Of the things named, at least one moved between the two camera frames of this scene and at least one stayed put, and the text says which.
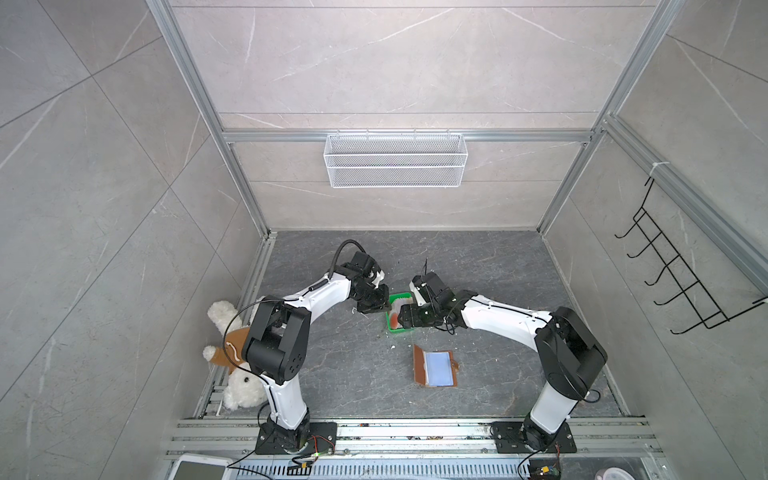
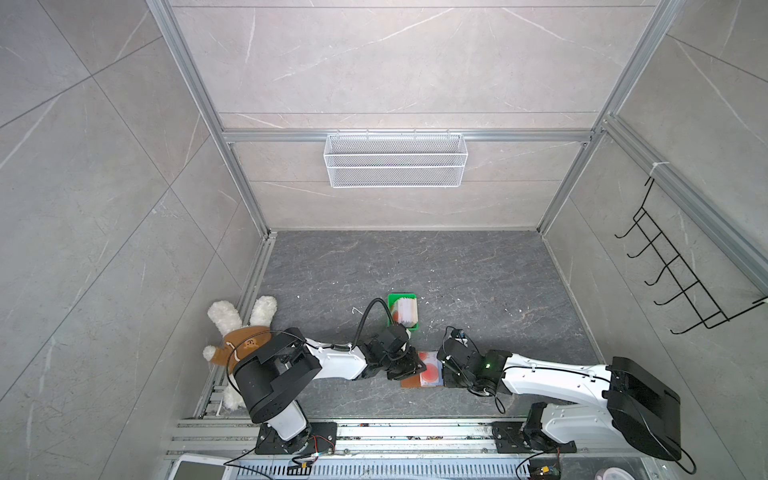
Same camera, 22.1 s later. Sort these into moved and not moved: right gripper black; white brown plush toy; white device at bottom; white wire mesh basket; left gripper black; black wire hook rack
Moved: left gripper black; right gripper black
Not moved: white brown plush toy; white wire mesh basket; black wire hook rack; white device at bottom
